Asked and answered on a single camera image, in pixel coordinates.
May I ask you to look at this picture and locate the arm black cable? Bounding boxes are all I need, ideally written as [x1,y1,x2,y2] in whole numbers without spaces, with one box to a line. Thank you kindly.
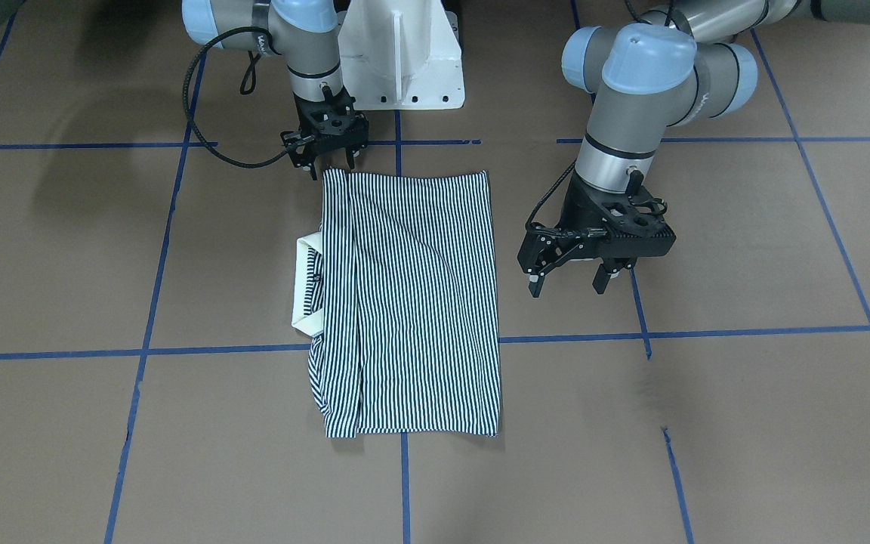
[182,27,301,168]
[524,168,579,232]

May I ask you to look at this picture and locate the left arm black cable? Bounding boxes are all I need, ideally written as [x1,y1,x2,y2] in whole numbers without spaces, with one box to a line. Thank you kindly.
[524,168,579,232]

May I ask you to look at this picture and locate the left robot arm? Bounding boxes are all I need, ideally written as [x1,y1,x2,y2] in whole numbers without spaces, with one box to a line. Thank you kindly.
[517,1,870,297]

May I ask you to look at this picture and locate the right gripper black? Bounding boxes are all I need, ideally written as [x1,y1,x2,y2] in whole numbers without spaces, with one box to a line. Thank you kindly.
[280,88,369,181]

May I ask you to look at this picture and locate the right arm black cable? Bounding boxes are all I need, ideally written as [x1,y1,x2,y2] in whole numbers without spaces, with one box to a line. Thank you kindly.
[182,27,301,168]

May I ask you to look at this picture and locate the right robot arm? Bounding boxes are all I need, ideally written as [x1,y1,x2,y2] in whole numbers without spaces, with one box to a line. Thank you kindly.
[180,1,369,175]

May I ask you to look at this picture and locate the striped polo shirt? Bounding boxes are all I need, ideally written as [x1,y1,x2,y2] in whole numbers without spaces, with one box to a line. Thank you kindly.
[292,168,501,440]

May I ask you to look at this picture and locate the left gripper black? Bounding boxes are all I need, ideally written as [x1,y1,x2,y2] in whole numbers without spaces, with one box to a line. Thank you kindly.
[517,172,677,298]

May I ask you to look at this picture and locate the white pedestal column base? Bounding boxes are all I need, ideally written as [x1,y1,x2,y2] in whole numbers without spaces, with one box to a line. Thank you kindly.
[335,1,466,111]

